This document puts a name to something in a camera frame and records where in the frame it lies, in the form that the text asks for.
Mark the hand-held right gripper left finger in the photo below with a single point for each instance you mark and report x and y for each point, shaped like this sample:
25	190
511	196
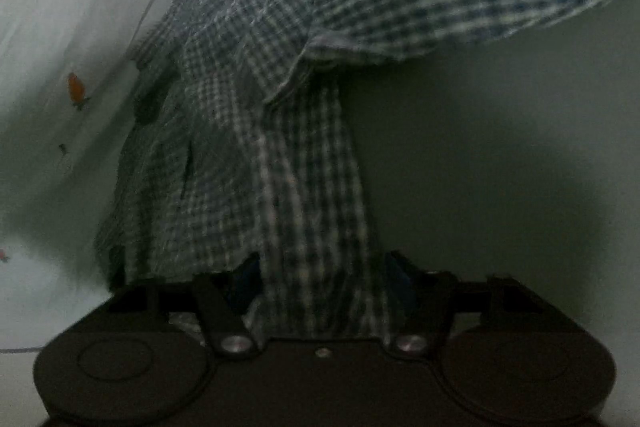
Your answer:
246	279

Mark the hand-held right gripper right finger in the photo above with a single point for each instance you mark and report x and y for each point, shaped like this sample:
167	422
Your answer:
400	278

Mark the plaid button-up shirt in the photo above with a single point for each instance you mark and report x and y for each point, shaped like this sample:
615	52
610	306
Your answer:
300	107

